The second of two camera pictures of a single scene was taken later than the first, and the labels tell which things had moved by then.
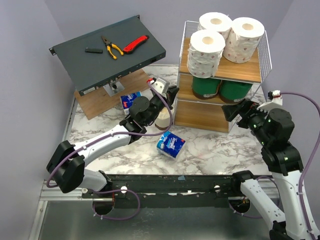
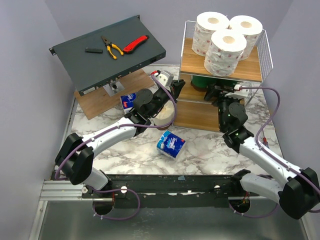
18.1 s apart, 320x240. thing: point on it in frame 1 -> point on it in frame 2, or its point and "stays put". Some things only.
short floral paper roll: [204, 53] -> [224, 50]
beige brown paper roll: [163, 119] stays put
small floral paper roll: [216, 21] stays put
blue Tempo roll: [127, 100] stays put
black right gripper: [244, 111] -> [217, 94]
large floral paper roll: [243, 39] stays put
